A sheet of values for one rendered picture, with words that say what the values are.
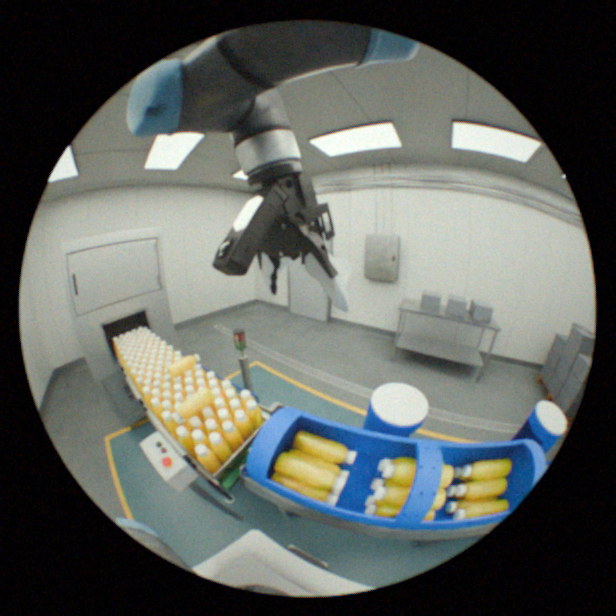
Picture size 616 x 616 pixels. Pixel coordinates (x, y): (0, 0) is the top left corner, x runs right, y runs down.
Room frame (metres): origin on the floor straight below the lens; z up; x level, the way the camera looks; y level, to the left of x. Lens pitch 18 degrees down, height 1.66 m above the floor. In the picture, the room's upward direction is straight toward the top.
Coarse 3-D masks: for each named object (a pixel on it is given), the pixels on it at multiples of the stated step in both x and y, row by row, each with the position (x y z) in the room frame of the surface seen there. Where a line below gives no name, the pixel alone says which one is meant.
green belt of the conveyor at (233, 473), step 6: (264, 420) 0.59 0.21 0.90; (246, 456) 0.37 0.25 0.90; (198, 462) 0.29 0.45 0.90; (240, 462) 0.34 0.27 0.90; (246, 462) 0.34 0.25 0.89; (204, 468) 0.27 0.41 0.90; (228, 468) 0.30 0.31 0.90; (234, 468) 0.30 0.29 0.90; (228, 474) 0.27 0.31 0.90; (234, 474) 0.28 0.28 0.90; (240, 474) 0.29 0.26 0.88; (216, 480) 0.24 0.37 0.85; (222, 480) 0.23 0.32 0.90; (228, 480) 0.24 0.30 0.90; (234, 480) 0.25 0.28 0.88; (228, 486) 0.22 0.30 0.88
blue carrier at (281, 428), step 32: (288, 416) 0.35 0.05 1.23; (256, 448) 0.25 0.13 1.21; (288, 448) 0.39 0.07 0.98; (352, 448) 0.35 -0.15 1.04; (384, 448) 0.31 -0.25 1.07; (416, 448) 0.21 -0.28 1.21; (448, 448) 0.22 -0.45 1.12; (480, 448) 0.16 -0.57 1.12; (512, 448) 0.08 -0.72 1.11; (256, 480) 0.19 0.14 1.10; (352, 480) 0.25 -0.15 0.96; (416, 480) 0.12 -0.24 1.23; (512, 480) -0.03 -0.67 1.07; (352, 512) 0.09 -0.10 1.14; (416, 512) 0.04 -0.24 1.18
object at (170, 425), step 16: (128, 336) 1.01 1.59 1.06; (144, 336) 1.05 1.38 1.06; (144, 352) 0.83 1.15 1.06; (128, 368) 0.62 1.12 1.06; (192, 368) 0.75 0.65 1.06; (144, 384) 0.54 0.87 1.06; (192, 384) 0.61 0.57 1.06; (208, 384) 0.66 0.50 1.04; (144, 400) 0.50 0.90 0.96; (160, 400) 0.47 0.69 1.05; (160, 416) 0.40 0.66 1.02; (176, 432) 0.35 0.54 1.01
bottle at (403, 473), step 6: (408, 462) 0.19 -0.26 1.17; (396, 468) 0.19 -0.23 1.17; (402, 468) 0.18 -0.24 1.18; (408, 468) 0.17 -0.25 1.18; (414, 468) 0.16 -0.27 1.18; (444, 468) 0.13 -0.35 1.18; (450, 468) 0.12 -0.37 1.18; (396, 474) 0.17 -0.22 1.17; (402, 474) 0.16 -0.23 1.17; (408, 474) 0.15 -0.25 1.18; (414, 474) 0.15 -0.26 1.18; (444, 474) 0.11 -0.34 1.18; (450, 474) 0.11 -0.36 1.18; (396, 480) 0.15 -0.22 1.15; (402, 480) 0.15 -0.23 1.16; (408, 480) 0.14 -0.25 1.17; (444, 480) 0.10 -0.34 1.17; (450, 480) 0.09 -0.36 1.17; (444, 486) 0.09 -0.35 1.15
